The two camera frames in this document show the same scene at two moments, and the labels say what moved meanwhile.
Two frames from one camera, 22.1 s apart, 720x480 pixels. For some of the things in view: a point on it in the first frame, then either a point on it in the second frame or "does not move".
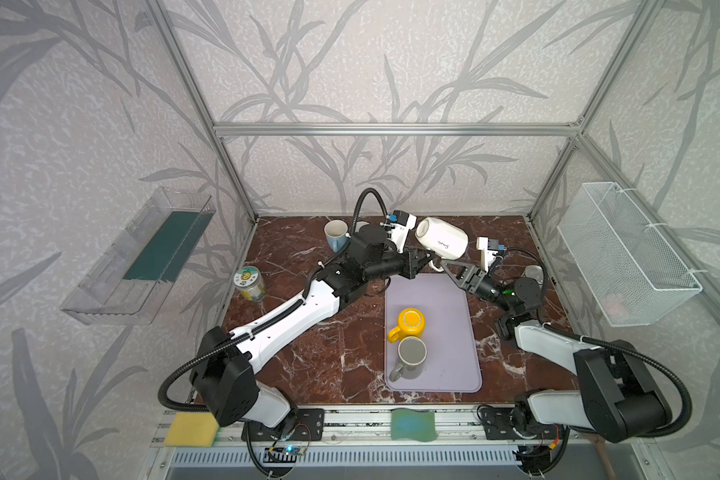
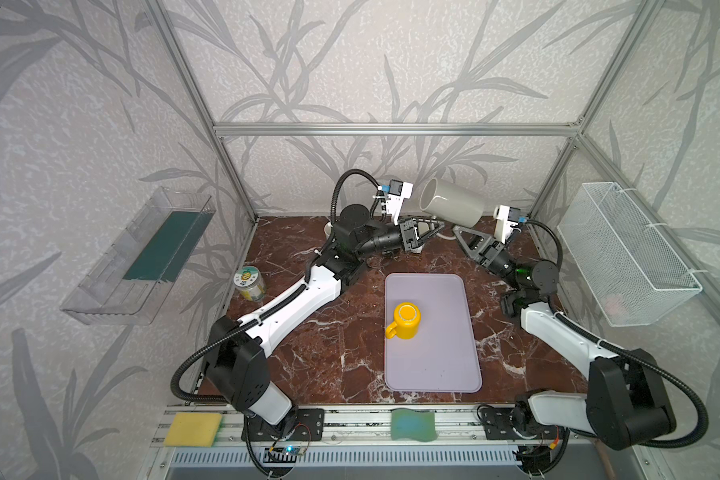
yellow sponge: x=193 y=429 does not move
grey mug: x=412 y=352 -> x=452 y=202
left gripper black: x=413 y=261 -> x=408 y=235
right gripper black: x=468 y=279 -> x=484 y=250
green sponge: x=415 y=425 does not move
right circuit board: x=534 y=458 does not move
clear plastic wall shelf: x=130 y=284 does not move
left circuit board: x=281 y=454 does not move
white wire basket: x=633 y=275 does not move
